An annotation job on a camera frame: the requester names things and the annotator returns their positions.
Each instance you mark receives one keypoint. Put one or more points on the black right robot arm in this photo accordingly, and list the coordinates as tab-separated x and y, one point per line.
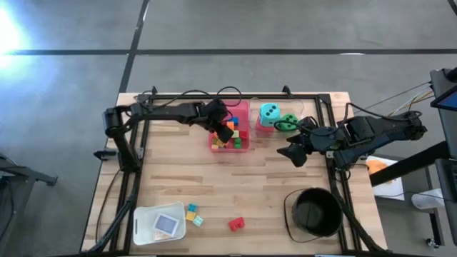
378	130

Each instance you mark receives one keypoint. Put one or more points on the beige card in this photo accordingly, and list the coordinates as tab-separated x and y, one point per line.
159	237

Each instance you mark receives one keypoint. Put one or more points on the white plastic container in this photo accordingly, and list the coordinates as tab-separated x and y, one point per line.
144	225

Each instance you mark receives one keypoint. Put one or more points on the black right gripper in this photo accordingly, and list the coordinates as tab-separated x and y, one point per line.
319	140

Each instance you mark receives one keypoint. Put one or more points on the pink plastic bin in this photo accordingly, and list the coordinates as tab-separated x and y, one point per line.
243	107

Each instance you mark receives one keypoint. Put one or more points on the teal plush die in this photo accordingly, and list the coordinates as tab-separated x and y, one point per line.
266	119

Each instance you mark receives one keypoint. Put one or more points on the square grey-framed tile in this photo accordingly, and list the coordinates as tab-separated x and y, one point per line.
166	224

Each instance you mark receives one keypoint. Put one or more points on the orange soft object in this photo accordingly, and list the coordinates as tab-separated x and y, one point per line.
376	167

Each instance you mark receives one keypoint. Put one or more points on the black aluminium rig frame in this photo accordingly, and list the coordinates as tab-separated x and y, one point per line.
310	96

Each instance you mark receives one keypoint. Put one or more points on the green plush die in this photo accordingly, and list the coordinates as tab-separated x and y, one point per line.
285	125

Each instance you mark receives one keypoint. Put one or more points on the yellow square brick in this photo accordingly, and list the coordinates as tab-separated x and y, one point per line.
190	216

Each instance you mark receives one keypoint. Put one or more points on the clear plastic container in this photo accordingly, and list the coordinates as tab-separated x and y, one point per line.
296	107

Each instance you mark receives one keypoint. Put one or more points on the large red brick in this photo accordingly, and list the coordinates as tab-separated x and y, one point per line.
235	225

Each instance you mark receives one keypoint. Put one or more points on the white crumpled bag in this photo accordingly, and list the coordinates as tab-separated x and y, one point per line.
426	199

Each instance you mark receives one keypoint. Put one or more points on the sky blue square brick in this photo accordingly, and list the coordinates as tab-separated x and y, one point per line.
193	207

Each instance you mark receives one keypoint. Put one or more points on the pale green square brick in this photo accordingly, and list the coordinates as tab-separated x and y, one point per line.
235	134

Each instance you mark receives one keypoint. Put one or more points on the pale teal square brick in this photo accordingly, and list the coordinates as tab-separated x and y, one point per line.
198	221

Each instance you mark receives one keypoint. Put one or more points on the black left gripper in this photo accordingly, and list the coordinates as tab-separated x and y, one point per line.
214	111

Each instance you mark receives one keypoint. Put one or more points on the black floor stand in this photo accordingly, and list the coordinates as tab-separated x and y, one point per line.
21	171

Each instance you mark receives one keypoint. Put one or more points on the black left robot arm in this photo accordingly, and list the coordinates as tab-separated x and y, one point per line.
160	110

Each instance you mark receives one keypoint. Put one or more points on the black computer cart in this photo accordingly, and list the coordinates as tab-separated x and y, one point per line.
444	125

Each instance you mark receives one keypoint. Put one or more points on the black slanted stand bar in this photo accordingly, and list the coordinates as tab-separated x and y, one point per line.
410	164

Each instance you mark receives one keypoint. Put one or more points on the black pumpkin face bucket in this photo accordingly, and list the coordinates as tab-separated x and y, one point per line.
316	214

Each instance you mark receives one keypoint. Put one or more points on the white side table top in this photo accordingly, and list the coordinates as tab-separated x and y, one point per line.
389	189

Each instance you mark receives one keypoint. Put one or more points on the blue screen tablet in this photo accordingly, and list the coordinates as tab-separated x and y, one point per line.
450	101

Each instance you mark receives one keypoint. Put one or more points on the black caster wheel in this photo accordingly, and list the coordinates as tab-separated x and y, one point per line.
432	243

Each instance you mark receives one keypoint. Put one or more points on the black table edge clamp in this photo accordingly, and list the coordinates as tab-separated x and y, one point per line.
100	154

